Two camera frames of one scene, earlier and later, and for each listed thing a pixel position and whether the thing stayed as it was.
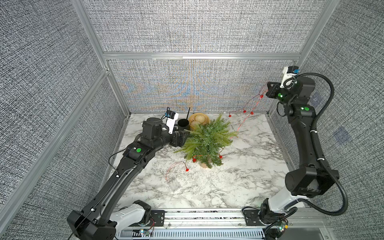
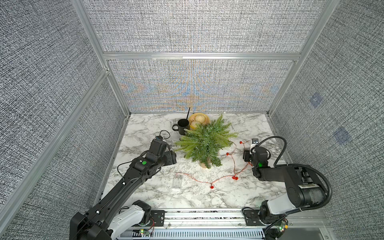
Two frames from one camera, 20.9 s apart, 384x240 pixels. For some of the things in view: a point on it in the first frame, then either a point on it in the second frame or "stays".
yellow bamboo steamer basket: [198, 118] stays
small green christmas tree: [207, 141] stays
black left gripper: [181, 140] to [171, 157]
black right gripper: [274, 91] to [246, 154]
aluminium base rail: [225, 224] stays
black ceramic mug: [183, 124] stays
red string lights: [251, 108] to [234, 176]
